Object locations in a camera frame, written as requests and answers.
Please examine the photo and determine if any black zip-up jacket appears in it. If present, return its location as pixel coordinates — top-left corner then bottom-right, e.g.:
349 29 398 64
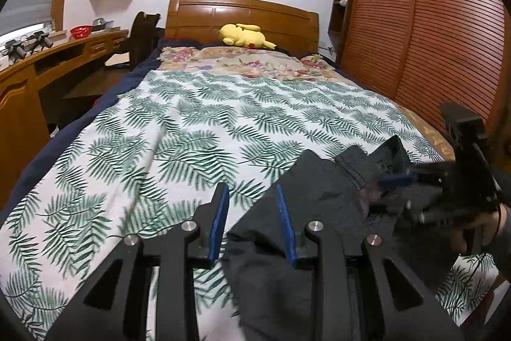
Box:
223 137 462 340

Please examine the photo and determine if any person's right hand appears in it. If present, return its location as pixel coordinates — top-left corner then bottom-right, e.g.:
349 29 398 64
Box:
442 203 507 255

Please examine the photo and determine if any palm leaf print bedspread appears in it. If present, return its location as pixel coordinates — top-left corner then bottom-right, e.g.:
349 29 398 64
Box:
0 68 500 341

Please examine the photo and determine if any louvered wooden wardrobe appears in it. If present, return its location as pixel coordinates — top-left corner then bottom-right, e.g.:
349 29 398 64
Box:
327 0 511 134

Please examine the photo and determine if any wooden desk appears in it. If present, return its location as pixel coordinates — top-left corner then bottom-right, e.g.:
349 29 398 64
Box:
1 29 128 206

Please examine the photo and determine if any floral pillow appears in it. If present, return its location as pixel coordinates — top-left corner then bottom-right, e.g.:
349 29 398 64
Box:
158 46 350 84

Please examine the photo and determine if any wooden headboard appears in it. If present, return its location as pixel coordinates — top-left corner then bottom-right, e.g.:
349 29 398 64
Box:
164 0 319 58

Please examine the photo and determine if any yellow plush toy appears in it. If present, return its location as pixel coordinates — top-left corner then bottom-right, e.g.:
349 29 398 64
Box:
218 23 276 50

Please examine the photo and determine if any black desk gadget left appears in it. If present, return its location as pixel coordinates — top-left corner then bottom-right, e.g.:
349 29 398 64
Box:
1 40 27 63

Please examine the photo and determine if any black desk gadget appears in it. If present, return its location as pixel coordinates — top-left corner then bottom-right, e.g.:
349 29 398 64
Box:
1 40 27 63
27 30 53 54

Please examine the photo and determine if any dark wooden chair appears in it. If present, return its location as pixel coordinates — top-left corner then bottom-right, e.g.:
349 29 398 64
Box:
105 11 161 71

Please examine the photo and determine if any black desk gadget right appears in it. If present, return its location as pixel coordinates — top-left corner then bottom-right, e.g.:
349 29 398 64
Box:
27 30 53 54

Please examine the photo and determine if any red bowl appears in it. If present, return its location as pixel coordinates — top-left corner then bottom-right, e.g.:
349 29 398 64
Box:
70 25 93 41

